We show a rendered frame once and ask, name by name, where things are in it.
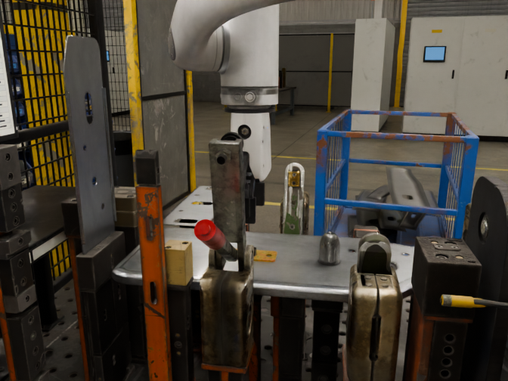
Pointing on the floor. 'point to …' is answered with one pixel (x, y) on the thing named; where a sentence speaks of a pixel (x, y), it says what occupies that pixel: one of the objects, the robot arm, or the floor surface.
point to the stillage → (395, 184)
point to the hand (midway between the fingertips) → (250, 207)
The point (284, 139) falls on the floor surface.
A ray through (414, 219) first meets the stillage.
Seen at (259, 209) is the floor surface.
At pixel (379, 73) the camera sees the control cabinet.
